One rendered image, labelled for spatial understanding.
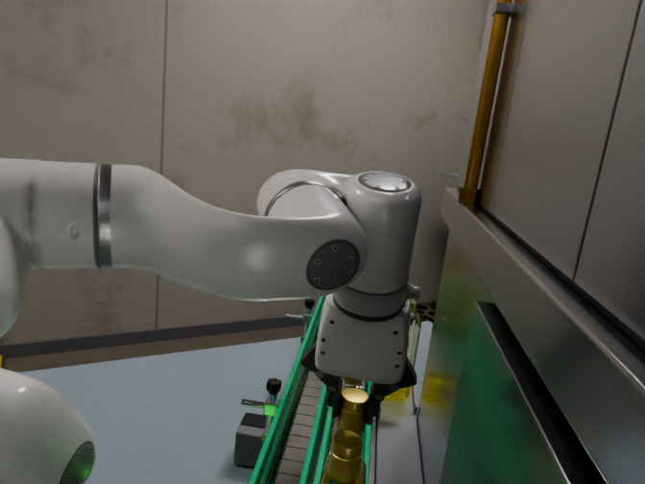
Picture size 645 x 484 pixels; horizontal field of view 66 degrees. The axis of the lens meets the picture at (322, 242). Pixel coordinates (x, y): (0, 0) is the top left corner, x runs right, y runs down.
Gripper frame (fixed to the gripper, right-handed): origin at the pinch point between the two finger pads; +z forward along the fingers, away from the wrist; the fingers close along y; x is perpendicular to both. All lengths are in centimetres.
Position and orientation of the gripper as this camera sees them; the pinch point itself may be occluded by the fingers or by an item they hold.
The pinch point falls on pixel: (353, 400)
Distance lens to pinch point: 63.6
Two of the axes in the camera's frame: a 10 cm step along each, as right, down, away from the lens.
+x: -1.8, 4.6, -8.7
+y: -9.8, -1.5, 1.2
